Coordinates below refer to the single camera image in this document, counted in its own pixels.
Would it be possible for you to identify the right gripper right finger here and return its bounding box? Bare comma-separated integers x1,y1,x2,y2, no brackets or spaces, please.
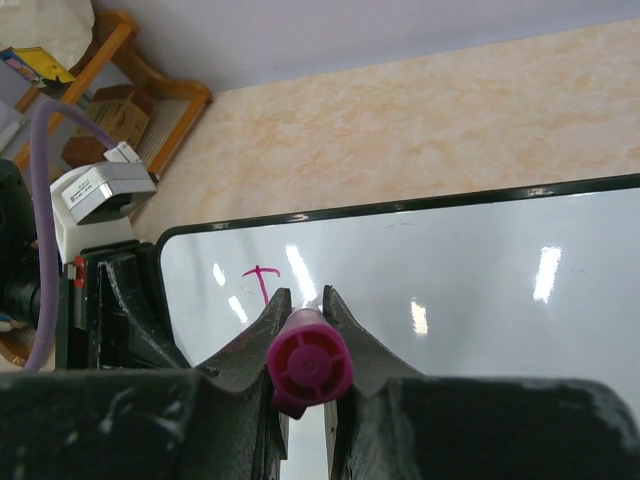
322,286,639,479

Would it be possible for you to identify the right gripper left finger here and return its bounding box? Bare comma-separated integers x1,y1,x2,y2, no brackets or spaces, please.
1,288,292,479

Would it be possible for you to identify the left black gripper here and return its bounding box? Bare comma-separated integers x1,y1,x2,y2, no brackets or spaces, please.
55,240,180,370

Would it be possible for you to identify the white whiteboard black frame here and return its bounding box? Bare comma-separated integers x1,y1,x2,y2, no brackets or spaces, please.
158,175,639,479

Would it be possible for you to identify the brown box on shelf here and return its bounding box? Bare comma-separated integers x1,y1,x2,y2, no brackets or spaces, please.
61,84,154,168

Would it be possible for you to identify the orange wooden shelf rack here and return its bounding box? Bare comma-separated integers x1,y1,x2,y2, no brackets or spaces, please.
1,10,213,370

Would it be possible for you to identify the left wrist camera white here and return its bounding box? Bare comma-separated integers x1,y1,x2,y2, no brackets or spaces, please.
50,142,157,263

